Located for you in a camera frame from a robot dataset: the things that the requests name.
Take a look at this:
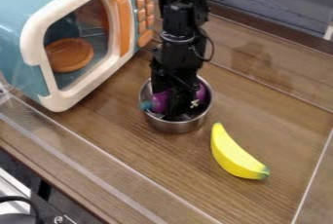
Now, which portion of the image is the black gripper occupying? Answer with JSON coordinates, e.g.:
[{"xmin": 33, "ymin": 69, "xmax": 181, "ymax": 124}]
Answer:
[{"xmin": 149, "ymin": 31, "xmax": 212, "ymax": 121}]

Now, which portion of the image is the purple toy eggplant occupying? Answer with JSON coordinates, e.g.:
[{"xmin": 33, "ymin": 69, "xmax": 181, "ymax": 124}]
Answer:
[{"xmin": 140, "ymin": 83, "xmax": 210, "ymax": 115}]

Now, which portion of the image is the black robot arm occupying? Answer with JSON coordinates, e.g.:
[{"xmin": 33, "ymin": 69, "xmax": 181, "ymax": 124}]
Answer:
[{"xmin": 146, "ymin": 0, "xmax": 213, "ymax": 121}]

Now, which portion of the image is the small silver pot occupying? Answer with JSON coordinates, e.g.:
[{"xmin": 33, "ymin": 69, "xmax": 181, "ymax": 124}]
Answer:
[{"xmin": 140, "ymin": 78, "xmax": 215, "ymax": 133}]

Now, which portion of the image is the yellow toy banana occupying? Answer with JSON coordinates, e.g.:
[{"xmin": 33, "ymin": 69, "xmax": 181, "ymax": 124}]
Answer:
[{"xmin": 212, "ymin": 123, "xmax": 271, "ymax": 180}]

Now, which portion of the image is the orange microwave turntable plate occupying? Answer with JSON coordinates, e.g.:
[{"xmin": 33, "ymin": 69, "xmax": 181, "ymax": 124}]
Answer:
[{"xmin": 46, "ymin": 38, "xmax": 94, "ymax": 72}]

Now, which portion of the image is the blue white toy microwave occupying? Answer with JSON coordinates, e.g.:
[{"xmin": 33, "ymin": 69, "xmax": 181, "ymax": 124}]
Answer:
[{"xmin": 0, "ymin": 0, "xmax": 154, "ymax": 112}]

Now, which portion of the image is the black cable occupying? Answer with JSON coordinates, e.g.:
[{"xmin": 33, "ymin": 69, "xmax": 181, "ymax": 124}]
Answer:
[{"xmin": 0, "ymin": 195, "xmax": 47, "ymax": 224}]

